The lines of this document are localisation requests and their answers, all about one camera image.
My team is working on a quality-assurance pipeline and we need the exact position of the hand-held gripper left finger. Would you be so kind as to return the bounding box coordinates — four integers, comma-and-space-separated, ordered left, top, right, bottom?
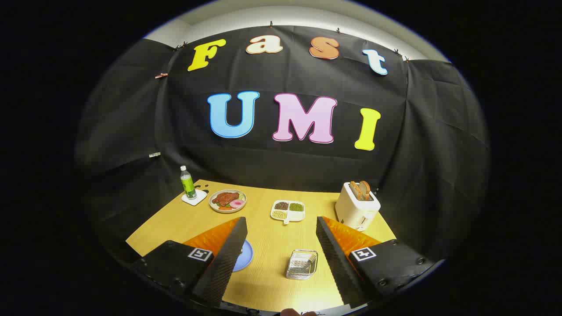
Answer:
132, 216, 249, 308

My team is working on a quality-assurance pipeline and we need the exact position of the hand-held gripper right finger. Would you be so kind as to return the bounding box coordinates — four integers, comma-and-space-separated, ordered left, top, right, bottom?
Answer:
316, 216, 435, 309

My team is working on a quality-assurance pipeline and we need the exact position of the blue round plate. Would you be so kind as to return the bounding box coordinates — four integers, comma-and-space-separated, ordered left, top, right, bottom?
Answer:
232, 239, 254, 273

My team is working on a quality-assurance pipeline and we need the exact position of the white toaster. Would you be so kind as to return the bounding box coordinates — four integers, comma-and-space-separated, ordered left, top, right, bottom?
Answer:
335, 182, 381, 232

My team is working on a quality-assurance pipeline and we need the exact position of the white divided bean tray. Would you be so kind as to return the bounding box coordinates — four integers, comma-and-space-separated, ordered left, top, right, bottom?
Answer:
270, 200, 306, 225

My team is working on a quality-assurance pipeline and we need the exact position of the plate of toy food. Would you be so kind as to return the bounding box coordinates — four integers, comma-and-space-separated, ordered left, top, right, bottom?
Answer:
209, 189, 247, 214

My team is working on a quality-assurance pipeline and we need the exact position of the white square coaster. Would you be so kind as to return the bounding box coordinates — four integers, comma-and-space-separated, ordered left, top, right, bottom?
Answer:
181, 189, 208, 206

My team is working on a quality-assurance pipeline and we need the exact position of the green drink bottle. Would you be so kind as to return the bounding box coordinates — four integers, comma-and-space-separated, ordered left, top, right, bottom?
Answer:
180, 165, 198, 200

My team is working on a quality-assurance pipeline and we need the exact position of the metal wire basket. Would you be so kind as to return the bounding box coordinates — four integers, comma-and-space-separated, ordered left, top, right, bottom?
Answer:
286, 249, 319, 280

